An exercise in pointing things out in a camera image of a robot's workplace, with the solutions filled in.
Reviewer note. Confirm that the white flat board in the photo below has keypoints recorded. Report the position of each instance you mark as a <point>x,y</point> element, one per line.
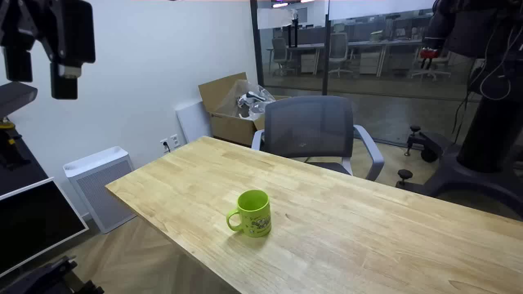
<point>192,123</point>

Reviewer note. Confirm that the black pedestal stand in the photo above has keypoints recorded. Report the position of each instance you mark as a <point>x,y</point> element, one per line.
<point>490,131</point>

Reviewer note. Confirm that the white air purifier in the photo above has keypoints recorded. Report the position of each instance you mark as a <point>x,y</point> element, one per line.
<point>103,188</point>

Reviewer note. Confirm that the yellow black clamp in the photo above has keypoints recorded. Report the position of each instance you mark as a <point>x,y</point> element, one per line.
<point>9,141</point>

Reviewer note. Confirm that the clear plastic wrap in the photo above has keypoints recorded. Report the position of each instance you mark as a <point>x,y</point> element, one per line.
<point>255,100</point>

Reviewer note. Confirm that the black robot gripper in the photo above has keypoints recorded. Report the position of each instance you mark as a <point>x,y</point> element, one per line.
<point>49,26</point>

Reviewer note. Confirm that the open cardboard box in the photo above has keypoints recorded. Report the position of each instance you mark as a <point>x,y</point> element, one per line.
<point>225,116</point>

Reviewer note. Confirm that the white wall outlet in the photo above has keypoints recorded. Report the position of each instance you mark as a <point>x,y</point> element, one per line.
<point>174,141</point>
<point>165,144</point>

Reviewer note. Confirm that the black equipment base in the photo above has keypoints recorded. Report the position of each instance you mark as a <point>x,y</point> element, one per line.
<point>49,278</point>

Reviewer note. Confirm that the grey mesh office chair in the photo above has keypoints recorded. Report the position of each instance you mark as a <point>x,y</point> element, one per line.
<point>307,128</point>

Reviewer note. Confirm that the black monitor white frame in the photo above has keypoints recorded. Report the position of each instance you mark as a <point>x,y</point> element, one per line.
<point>32,229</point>

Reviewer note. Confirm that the long office desk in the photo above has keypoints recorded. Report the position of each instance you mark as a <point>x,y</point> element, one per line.
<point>375,51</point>

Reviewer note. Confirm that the black glass partition post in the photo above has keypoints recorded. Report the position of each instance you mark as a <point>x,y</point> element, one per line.
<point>256,43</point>

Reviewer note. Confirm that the white frame office chair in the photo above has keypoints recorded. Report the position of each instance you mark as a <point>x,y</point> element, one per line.
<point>338,51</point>

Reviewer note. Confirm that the yellow-green ceramic mug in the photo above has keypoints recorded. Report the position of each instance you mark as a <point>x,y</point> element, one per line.
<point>255,214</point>

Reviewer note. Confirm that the grey flat panel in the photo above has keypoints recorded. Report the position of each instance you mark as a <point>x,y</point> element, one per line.
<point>16,98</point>

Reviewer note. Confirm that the small red object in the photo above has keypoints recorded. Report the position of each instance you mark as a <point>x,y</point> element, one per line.
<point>428,53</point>

